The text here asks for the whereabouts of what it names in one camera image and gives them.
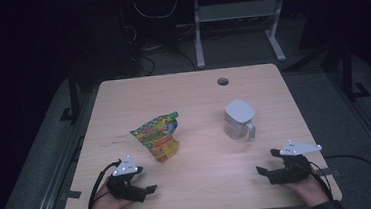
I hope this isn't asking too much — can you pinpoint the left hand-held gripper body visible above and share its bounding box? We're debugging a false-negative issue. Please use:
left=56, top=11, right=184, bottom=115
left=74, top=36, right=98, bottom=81
left=103, top=153, right=148, bottom=206

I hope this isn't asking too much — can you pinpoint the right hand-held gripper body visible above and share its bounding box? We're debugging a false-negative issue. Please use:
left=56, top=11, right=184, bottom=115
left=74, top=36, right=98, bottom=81
left=264, top=137, right=325, bottom=186

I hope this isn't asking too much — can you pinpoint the yellow green spouted refill pouch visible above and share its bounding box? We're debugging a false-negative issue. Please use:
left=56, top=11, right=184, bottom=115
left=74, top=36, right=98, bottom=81
left=127, top=110, right=183, bottom=166

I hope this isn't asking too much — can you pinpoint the white cup with handle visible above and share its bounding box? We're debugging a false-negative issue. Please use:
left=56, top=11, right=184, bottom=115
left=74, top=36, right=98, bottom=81
left=221, top=97, right=259, bottom=145

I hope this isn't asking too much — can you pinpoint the person's right hand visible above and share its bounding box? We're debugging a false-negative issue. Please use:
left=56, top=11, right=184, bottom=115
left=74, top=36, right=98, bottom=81
left=281, top=173, right=331, bottom=209

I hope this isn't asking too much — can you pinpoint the person's left hand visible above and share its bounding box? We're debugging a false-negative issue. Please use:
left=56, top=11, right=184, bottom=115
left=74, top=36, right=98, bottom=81
left=85, top=175, right=135, bottom=209

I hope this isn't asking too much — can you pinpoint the grey tape strip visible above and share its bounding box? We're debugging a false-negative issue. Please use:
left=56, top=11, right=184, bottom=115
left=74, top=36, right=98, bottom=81
left=315, top=167, right=342, bottom=178
left=67, top=189, right=82, bottom=200

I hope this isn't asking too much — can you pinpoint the black metal stand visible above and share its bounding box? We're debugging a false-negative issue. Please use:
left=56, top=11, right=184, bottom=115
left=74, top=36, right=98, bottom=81
left=54, top=69, right=82, bottom=123
left=338, top=41, right=371, bottom=101

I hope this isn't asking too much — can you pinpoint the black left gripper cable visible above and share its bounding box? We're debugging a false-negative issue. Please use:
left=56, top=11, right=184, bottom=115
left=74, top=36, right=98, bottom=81
left=83, top=159, right=125, bottom=209

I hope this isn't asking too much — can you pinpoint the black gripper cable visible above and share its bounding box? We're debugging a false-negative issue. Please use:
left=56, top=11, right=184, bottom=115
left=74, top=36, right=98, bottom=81
left=83, top=159, right=125, bottom=209
left=297, top=157, right=335, bottom=204

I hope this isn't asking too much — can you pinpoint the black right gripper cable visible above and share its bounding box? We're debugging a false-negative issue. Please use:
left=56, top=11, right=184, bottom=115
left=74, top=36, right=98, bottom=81
left=297, top=157, right=335, bottom=204

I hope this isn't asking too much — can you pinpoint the long black floor cable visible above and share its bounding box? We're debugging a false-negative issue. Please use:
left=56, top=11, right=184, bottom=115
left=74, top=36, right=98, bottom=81
left=324, top=151, right=371, bottom=193

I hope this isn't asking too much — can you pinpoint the black floor cable bundle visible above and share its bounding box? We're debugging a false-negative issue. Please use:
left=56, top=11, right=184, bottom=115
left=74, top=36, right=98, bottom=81
left=123, top=20, right=199, bottom=78

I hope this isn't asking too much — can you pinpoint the white metal desk frame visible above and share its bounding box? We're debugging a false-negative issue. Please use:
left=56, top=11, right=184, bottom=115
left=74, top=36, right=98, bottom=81
left=190, top=0, right=293, bottom=70

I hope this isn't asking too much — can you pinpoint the hanging white cable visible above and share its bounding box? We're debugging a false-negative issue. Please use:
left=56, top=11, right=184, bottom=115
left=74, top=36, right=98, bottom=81
left=132, top=0, right=181, bottom=21

